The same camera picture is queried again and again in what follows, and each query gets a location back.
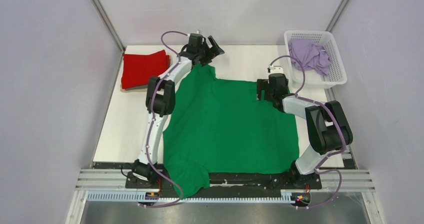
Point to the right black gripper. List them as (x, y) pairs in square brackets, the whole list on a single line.
[(263, 84)]

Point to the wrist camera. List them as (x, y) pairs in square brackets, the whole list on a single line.
[(195, 40), (275, 69)]

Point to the white slotted cable duct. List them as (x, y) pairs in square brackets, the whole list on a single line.
[(141, 196)]

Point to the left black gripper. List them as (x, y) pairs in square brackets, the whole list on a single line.
[(216, 50)]

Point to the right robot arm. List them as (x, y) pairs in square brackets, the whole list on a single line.
[(329, 132)]

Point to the folded red t-shirt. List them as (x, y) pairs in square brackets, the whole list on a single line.
[(144, 69)]

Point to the left aluminium corner post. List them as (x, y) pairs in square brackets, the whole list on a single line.
[(108, 24)]

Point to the green t-shirt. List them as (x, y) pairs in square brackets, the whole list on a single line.
[(219, 126)]

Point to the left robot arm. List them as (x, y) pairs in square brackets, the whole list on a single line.
[(161, 101)]

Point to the crumpled purple t-shirt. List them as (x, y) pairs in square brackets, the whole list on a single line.
[(309, 55)]

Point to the aluminium corner post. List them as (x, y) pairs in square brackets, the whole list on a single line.
[(337, 15), (108, 24)]

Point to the right aluminium corner post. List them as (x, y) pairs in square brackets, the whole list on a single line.
[(337, 15)]

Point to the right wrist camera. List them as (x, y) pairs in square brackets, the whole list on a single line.
[(275, 69)]

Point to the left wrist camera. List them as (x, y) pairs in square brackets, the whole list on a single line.
[(195, 40)]

